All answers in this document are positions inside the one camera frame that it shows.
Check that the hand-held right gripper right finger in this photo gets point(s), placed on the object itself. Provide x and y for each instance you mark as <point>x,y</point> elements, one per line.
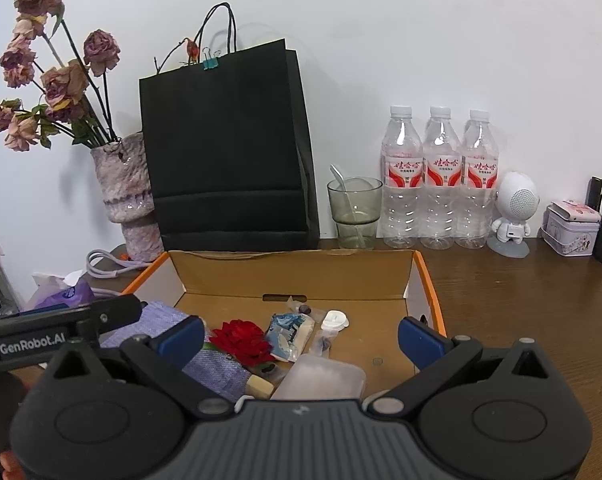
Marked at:
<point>421,342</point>

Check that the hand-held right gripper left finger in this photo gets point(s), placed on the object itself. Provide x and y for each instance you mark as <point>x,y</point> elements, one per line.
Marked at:
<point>181,342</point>

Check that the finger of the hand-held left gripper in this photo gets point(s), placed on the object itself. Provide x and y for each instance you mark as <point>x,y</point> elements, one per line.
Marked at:
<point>108,315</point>
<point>31,313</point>

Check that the orange-edged cardboard box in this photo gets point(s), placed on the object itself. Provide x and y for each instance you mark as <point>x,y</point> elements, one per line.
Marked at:
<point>291,272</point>

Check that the person's left hand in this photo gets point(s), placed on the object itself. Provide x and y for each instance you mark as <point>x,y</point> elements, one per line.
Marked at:
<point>7,462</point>

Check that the purple tissue pack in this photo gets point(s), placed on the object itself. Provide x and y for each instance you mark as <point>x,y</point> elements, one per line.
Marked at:
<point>66,295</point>

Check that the purple knitted cloth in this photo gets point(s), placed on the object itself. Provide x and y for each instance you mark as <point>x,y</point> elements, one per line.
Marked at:
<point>216,367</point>

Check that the red artificial rose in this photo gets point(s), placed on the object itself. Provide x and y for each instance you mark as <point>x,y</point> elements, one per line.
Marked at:
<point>241,340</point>

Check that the beige block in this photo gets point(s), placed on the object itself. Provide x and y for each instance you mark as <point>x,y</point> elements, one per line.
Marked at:
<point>258,386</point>

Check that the small bottle with white cap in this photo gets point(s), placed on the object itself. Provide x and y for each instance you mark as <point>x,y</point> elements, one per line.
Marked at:
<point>334,319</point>

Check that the translucent plastic box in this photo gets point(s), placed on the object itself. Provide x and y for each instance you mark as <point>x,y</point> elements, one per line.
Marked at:
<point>321,375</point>

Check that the blue and white packet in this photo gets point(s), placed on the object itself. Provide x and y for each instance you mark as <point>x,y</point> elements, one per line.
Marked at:
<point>286,335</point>

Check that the small clear packet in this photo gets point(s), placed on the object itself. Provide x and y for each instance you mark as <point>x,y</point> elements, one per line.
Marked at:
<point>301,307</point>

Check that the purple mottled ceramic vase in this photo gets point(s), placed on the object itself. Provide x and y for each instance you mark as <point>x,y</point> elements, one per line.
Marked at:
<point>126,185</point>

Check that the green-tinted glass cup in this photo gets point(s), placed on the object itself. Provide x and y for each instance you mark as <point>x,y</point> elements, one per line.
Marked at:
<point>358,222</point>

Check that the clear water bottle red label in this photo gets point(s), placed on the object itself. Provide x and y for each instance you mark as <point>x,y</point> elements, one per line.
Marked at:
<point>442,200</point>
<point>402,200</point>
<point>479,200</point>

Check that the white robot-shaped speaker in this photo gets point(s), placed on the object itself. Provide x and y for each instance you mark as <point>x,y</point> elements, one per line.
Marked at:
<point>518,200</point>

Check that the floral tin box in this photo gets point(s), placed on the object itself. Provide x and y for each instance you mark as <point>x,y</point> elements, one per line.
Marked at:
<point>571,232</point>

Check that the black paper bag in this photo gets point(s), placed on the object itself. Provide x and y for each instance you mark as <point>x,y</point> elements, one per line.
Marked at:
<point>221,150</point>

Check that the dried rose bouquet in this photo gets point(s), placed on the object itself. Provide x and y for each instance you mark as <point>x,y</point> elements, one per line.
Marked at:
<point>61,85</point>

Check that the slim black cosmetic tube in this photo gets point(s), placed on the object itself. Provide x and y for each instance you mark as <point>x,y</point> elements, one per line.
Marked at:
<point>596,192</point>

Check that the teal binder clip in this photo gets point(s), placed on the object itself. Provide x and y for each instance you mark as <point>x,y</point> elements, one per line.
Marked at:
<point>211,64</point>

